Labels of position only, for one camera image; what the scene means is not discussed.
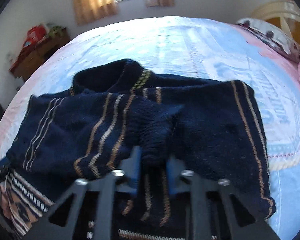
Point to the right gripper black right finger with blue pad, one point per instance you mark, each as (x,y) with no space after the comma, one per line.
(215,209)

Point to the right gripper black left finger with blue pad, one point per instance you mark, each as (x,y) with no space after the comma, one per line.
(85,209)

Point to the navy patterned knit sweater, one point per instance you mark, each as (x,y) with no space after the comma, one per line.
(215,127)

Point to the brown wooden side table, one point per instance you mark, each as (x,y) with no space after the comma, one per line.
(32,57)

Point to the red bag on table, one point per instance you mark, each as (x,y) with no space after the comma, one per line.
(34,35)

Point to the green plant on table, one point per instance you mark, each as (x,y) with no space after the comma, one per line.
(55,30)

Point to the light blue bed cover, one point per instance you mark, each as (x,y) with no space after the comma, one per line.
(193,47)

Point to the left beige window curtain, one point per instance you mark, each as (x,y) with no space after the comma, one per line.
(88,11)

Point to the white patterned pillow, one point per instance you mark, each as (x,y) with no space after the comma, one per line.
(270,34)

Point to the cream wooden headboard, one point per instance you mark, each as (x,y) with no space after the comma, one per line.
(284,14)

